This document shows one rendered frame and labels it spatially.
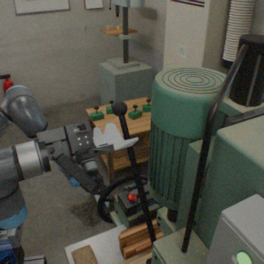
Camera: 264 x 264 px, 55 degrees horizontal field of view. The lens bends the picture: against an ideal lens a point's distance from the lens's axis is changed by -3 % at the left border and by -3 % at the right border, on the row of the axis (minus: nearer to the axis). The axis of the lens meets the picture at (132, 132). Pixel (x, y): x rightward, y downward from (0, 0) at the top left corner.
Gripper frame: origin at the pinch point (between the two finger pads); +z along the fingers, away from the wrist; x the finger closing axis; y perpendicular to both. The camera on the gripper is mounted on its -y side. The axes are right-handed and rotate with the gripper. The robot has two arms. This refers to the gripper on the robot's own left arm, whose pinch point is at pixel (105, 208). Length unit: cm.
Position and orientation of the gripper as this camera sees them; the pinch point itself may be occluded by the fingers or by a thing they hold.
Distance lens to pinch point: 129.4
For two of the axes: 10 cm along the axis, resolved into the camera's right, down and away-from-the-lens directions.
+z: 3.8, 8.5, -3.6
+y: -2.3, 4.7, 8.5
